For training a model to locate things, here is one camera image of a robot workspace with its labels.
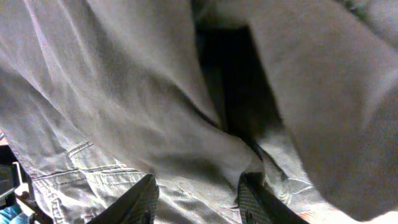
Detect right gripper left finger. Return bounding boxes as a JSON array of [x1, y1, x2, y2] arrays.
[[88, 174, 159, 224]]

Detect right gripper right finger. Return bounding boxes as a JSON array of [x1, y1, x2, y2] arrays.
[[238, 172, 308, 224]]

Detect blue denim garment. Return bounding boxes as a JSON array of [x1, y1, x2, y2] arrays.
[[0, 204, 29, 224]]

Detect grey shorts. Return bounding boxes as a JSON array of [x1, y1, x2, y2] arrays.
[[1, 0, 397, 223]]

